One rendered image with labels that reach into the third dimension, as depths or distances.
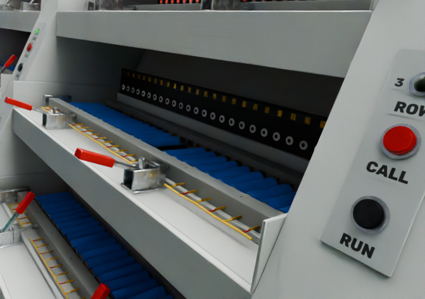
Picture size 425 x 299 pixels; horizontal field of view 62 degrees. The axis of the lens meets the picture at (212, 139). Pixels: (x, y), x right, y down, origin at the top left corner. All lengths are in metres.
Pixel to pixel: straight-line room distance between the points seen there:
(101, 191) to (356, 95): 0.28
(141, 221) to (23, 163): 0.48
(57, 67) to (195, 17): 0.43
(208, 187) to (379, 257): 0.18
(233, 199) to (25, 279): 0.35
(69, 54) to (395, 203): 0.67
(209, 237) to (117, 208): 0.12
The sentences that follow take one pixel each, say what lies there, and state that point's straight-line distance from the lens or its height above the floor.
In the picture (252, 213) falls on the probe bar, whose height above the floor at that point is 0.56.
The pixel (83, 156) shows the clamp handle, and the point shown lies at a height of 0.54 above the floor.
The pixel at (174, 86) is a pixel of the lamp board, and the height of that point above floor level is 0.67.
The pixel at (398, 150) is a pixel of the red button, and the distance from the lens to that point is 0.21.
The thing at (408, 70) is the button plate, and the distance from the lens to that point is 0.23.
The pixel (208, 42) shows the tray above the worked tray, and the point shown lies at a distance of 0.36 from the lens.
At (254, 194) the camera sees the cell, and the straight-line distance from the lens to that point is 0.34.
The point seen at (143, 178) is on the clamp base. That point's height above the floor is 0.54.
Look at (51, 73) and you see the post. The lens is 0.76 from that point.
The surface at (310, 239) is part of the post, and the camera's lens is 0.22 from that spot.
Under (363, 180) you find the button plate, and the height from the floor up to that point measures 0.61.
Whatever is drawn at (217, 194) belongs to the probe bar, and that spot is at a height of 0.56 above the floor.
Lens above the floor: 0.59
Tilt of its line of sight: 2 degrees up
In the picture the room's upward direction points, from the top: 23 degrees clockwise
